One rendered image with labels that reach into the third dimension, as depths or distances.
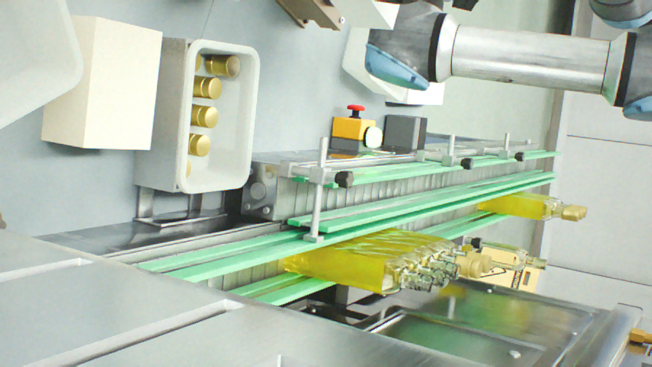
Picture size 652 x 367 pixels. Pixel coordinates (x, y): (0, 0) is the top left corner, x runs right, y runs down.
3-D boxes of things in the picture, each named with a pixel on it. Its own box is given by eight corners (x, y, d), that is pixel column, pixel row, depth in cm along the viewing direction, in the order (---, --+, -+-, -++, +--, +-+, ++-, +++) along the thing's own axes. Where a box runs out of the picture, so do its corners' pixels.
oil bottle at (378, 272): (282, 270, 129) (396, 299, 119) (285, 238, 128) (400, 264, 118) (299, 265, 134) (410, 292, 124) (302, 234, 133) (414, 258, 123)
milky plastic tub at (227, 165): (134, 186, 112) (180, 196, 108) (145, 33, 109) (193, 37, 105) (207, 179, 127) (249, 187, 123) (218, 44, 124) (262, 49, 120)
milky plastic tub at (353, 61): (348, -6, 164) (384, -4, 159) (386, 32, 183) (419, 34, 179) (330, 71, 162) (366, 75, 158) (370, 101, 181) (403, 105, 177)
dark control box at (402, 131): (380, 145, 188) (412, 150, 184) (385, 113, 187) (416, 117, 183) (394, 145, 195) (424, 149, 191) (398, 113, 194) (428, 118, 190)
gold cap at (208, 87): (186, 73, 116) (209, 76, 114) (201, 75, 119) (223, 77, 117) (185, 96, 116) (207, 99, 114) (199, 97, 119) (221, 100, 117)
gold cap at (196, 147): (175, 130, 116) (198, 134, 114) (190, 131, 119) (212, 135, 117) (173, 154, 116) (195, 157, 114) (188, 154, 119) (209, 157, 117)
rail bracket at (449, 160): (412, 162, 174) (468, 170, 168) (416, 129, 173) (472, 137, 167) (419, 161, 178) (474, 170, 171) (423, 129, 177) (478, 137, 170)
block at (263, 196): (237, 215, 126) (272, 223, 123) (242, 159, 125) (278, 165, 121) (249, 213, 129) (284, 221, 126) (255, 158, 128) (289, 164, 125)
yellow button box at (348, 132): (327, 148, 164) (358, 153, 160) (332, 113, 163) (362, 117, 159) (343, 147, 170) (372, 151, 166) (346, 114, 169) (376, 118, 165)
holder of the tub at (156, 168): (129, 220, 113) (170, 229, 109) (144, 34, 109) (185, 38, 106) (201, 209, 128) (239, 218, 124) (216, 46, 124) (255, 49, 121)
